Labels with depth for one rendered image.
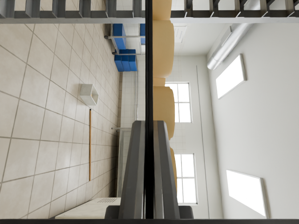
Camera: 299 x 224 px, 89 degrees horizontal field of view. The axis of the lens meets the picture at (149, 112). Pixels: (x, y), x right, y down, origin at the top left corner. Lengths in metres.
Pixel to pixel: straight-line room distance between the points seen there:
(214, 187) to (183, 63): 4.00
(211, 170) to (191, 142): 0.97
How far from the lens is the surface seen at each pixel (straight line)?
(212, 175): 5.11
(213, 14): 0.67
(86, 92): 2.40
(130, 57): 4.67
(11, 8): 0.81
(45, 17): 0.73
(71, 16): 0.69
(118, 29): 4.03
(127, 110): 4.91
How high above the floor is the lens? 1.00
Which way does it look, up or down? level
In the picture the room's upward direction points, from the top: 90 degrees clockwise
